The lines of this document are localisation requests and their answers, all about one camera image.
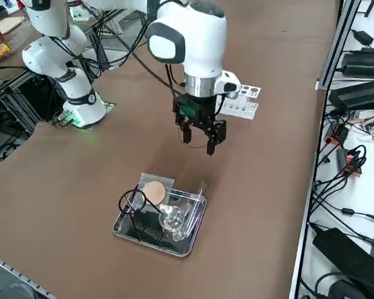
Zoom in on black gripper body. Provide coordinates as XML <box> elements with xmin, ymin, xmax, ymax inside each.
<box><xmin>173</xmin><ymin>94</ymin><xmax>221</xmax><ymax>126</ymax></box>

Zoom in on wire gauze ceramic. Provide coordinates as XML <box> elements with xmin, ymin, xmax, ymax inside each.
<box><xmin>138</xmin><ymin>171</ymin><xmax>175</xmax><ymax>216</ymax></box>

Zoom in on steel tray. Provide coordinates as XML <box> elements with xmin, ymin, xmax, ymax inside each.
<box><xmin>112</xmin><ymin>186</ymin><xmax>208</xmax><ymax>258</ymax></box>

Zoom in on white test tube rack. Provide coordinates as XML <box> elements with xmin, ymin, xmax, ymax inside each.
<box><xmin>219</xmin><ymin>83</ymin><xmax>262</xmax><ymax>121</ymax></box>

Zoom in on red black electronic box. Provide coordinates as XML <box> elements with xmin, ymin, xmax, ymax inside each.
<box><xmin>325</xmin><ymin>122</ymin><xmax>350</xmax><ymax>145</ymax></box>

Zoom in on black box orange connectors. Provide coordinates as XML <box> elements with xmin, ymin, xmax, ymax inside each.
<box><xmin>335</xmin><ymin>148</ymin><xmax>363</xmax><ymax>178</ymax></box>

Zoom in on ridged black power supply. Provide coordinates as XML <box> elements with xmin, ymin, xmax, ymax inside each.
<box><xmin>328</xmin><ymin>79</ymin><xmax>374</xmax><ymax>112</ymax></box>

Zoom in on black power brick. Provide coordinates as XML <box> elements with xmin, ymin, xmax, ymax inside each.
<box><xmin>341</xmin><ymin>46</ymin><xmax>374</xmax><ymax>79</ymax></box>

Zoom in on small black adapter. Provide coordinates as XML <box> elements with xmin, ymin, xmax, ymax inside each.
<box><xmin>351</xmin><ymin>29</ymin><xmax>374</xmax><ymax>47</ymax></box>

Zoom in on yellow red snack packet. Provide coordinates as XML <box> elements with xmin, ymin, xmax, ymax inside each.
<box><xmin>0</xmin><ymin>43</ymin><xmax>13</xmax><ymax>68</ymax></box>

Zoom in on tan wooden board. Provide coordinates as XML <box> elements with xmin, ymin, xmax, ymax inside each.
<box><xmin>0</xmin><ymin>15</ymin><xmax>26</xmax><ymax>37</ymax></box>

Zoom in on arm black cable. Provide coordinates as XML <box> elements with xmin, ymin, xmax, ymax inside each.
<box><xmin>130</xmin><ymin>49</ymin><xmax>188</xmax><ymax>103</ymax></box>

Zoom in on aluminium camera post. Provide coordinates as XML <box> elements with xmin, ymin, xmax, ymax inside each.
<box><xmin>316</xmin><ymin>0</ymin><xmax>362</xmax><ymax>90</ymax></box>

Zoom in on aluminium rail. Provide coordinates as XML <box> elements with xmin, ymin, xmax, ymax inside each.
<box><xmin>0</xmin><ymin>251</ymin><xmax>55</xmax><ymax>299</ymax></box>

